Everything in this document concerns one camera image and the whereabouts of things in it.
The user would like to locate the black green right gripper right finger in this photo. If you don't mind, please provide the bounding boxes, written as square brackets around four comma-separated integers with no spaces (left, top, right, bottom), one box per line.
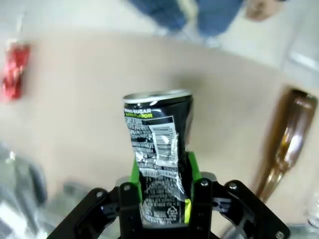
[184,150,291,239]

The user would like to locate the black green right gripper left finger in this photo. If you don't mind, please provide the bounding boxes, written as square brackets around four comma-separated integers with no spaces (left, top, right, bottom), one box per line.
[42,159,143,239]

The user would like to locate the crushed black energy drink can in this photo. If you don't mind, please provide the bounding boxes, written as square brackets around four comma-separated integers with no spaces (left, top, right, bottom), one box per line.
[123,88,194,225]

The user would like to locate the crushed red soda can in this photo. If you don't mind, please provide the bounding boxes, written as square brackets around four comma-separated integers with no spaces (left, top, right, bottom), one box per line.
[1,42,31,101]

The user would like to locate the person's bare hand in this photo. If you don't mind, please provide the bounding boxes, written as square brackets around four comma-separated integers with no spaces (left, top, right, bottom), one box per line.
[244,0,285,20]

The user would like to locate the clear plastic bottle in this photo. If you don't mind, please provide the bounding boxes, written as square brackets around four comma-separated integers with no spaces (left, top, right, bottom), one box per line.
[0,143,75,239]

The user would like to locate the brown glass bottle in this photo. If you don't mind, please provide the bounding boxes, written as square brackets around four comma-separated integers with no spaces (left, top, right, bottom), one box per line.
[255,89,318,204]

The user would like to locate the person in blue jeans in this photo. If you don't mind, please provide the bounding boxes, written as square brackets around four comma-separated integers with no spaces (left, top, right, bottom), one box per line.
[126,0,244,48]

